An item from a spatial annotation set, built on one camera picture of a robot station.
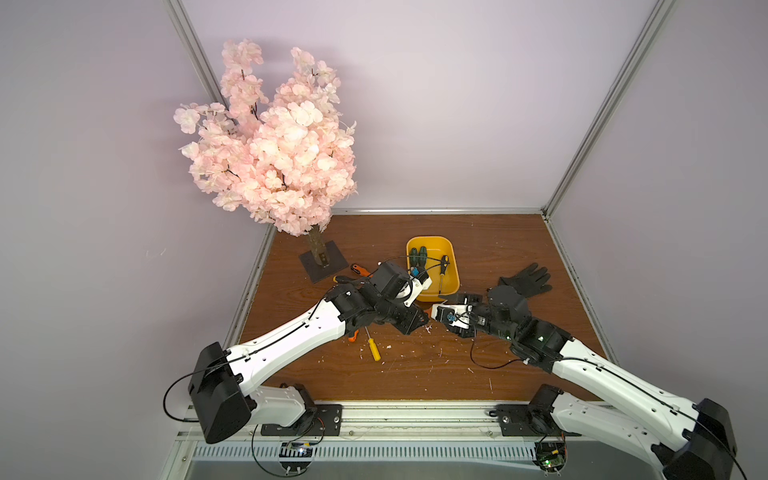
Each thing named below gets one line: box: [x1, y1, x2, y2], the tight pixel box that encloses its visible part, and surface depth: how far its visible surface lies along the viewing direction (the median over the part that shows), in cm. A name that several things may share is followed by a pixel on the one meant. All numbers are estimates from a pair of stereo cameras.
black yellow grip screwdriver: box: [438, 255, 450, 294], surface depth 105 cm
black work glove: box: [498, 262, 553, 298], surface depth 101 cm
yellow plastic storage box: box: [406, 235, 460, 302], surface depth 105 cm
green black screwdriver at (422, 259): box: [418, 246, 428, 272], surface depth 105 cm
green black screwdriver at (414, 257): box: [409, 247, 419, 268], surface depth 105 cm
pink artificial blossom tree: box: [174, 39, 357, 266], surface depth 61 cm
